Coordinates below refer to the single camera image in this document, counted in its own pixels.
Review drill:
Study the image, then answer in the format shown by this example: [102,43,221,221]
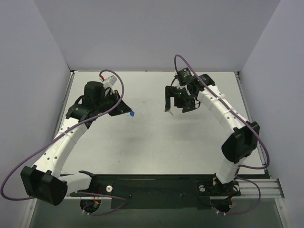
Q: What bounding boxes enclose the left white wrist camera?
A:
[100,75,117,89]

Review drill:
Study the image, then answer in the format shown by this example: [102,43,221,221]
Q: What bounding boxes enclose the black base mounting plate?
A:
[81,174,240,212]

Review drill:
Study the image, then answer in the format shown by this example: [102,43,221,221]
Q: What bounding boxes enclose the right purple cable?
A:
[174,54,271,216]

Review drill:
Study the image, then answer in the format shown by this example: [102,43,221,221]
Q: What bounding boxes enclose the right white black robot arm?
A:
[164,67,260,194]

